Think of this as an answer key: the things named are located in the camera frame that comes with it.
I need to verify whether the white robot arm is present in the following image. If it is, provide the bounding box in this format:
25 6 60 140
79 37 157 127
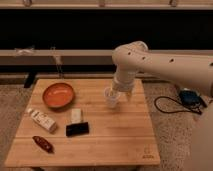
112 41 213 171

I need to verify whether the blue power adapter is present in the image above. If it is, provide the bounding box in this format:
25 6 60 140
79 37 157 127
179 90 200 106

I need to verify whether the white carton box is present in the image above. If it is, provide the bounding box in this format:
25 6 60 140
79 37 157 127
27 108 57 133

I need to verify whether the wooden table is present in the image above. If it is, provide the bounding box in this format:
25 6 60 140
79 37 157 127
5 79 160 167

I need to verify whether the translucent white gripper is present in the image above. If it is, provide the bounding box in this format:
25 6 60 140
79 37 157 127
104 87 132 108

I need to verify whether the small white box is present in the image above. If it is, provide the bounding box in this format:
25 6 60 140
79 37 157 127
71 108 82 123

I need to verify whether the long wooden bench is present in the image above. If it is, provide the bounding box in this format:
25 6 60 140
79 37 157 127
0 45 213 95

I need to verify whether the dark red snack wrapper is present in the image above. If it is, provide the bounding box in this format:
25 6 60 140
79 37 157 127
33 136 53 153

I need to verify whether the black cable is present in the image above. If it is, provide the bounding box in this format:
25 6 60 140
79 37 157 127
153 95 208 115

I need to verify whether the orange ceramic bowl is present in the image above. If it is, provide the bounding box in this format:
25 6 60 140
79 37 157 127
42 83 75 108

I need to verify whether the black rectangular block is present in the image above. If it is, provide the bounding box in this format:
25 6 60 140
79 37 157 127
66 122 89 137

